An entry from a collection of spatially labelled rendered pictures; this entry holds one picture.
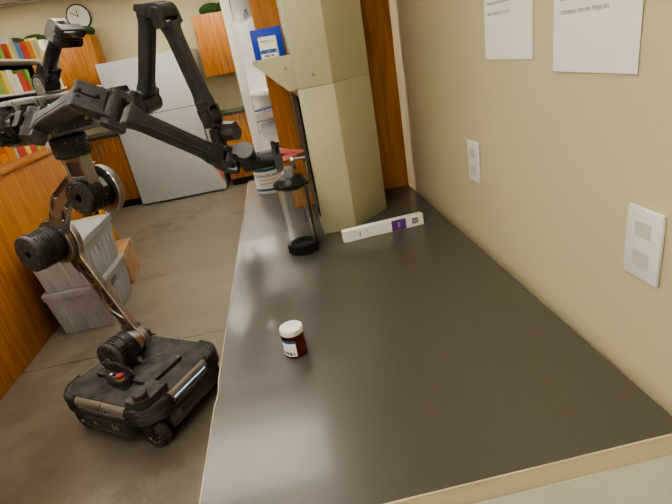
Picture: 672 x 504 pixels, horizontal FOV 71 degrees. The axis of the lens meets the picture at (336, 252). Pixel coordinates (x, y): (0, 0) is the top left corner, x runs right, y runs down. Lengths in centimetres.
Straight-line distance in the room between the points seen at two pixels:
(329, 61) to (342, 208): 46
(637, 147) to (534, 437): 45
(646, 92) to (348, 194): 98
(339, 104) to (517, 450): 109
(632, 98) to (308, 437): 71
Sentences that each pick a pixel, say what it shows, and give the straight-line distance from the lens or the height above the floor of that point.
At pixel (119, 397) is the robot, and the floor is 24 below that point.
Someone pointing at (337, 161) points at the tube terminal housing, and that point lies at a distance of 152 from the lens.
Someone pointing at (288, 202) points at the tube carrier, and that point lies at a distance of 140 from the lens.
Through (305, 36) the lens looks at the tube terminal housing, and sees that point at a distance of 148.
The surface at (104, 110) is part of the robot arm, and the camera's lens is 148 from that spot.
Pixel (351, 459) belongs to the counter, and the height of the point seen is 94.
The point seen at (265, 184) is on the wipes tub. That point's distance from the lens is 221.
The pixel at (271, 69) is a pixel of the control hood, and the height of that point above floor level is 148.
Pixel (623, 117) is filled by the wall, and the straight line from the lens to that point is 84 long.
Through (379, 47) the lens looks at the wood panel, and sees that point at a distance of 189.
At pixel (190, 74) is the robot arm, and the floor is 150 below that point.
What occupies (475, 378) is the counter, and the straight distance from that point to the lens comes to 88.
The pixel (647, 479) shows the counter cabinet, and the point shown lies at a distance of 88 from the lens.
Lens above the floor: 150
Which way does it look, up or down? 23 degrees down
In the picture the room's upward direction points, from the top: 10 degrees counter-clockwise
